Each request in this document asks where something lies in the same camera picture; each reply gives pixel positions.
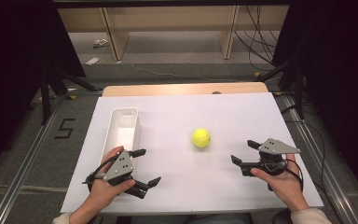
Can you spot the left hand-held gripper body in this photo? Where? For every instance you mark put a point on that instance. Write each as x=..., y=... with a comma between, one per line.
x=119, y=166

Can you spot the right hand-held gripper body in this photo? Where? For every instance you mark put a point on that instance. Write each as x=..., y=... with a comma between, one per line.
x=275, y=146

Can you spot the white plastic bin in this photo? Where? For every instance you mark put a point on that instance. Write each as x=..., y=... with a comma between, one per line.
x=121, y=130

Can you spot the yellow tennis ball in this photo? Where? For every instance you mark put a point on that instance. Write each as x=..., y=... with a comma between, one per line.
x=201, y=137

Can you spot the person's left hand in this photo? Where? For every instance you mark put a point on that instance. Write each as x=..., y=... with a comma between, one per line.
x=101, y=191

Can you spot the person's right hand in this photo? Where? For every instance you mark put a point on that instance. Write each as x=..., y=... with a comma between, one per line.
x=284, y=185

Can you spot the white table cover board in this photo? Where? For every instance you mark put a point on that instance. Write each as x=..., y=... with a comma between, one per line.
x=199, y=180

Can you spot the black tripod stand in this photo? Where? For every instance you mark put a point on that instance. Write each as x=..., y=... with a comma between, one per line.
x=297, y=90
x=45, y=99

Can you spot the black curtain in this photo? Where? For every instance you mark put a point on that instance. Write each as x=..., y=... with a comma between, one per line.
x=18, y=62
x=345, y=77

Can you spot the white power strip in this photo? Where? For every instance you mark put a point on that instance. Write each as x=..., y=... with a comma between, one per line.
x=92, y=61

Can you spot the small white device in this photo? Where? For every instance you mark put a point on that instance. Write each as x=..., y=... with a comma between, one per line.
x=101, y=42

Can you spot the light wooden desk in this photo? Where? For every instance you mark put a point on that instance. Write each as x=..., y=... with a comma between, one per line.
x=174, y=17

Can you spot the aluminium floor rail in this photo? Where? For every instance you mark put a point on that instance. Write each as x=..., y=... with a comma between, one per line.
x=320, y=174
x=21, y=174

